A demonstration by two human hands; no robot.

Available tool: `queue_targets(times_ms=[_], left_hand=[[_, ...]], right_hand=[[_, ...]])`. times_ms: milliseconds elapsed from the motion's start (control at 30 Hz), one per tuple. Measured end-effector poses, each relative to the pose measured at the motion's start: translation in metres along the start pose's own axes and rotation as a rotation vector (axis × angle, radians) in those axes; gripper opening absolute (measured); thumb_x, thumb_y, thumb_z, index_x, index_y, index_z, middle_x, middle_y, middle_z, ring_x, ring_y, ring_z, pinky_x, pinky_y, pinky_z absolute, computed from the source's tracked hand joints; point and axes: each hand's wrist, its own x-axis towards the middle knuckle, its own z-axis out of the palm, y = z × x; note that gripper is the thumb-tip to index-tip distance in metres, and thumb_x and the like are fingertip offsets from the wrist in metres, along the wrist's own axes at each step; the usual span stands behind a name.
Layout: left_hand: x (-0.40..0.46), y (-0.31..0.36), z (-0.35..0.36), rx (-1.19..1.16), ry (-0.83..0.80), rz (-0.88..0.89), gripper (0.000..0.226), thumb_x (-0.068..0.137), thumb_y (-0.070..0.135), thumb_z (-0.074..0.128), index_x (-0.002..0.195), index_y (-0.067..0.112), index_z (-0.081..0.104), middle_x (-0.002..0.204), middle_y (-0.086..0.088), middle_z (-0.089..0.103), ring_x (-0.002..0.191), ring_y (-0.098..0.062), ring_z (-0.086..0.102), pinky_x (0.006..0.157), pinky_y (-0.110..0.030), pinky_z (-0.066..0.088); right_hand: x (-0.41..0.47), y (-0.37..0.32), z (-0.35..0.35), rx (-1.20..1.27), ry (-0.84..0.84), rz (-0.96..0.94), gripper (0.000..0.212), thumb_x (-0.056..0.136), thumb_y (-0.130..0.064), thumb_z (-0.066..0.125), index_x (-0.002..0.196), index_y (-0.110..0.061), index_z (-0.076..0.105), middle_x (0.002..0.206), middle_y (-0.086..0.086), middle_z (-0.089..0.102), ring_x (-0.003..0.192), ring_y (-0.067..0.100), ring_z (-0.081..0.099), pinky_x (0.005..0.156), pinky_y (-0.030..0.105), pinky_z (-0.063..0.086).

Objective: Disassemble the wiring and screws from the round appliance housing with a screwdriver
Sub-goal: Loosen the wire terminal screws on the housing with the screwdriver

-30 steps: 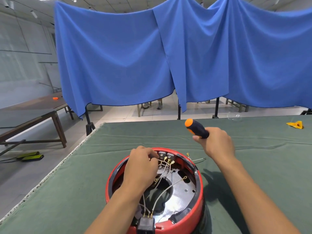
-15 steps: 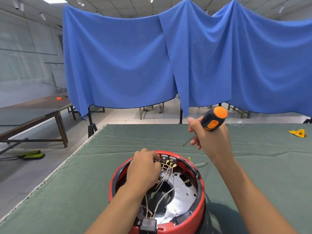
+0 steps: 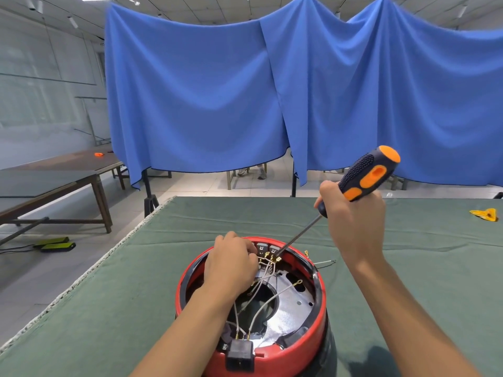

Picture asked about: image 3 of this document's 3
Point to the person's right thumb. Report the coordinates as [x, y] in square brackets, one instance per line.
[329, 194]

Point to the black and orange screwdriver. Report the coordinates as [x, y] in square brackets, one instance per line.
[367, 172]

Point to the yellow plastic piece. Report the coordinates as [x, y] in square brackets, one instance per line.
[484, 215]

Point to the person's right hand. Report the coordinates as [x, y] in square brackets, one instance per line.
[357, 231]

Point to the person's left thumb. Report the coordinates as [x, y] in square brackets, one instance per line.
[251, 251]

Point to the black power socket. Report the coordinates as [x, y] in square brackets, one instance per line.
[239, 355]

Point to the red rice cooker body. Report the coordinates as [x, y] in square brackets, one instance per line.
[298, 310]

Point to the ceiling tube lamp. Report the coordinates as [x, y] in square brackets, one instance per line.
[72, 22]
[461, 10]

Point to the blue hanging cloth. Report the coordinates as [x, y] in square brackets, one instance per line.
[393, 86]
[192, 94]

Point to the person's left forearm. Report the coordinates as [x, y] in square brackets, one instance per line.
[184, 333]

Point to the green and black flat device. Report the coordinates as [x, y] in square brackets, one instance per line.
[51, 242]
[59, 247]

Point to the black stand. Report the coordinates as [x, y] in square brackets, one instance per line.
[149, 200]

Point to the brown wooden table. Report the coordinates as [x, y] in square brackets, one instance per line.
[74, 160]

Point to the dark wooden table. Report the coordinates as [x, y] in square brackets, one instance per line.
[47, 184]

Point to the person's left hand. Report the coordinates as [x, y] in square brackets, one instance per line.
[228, 266]

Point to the person's right forearm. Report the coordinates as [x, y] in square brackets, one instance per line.
[408, 321]

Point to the green table cloth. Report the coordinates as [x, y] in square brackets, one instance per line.
[118, 302]

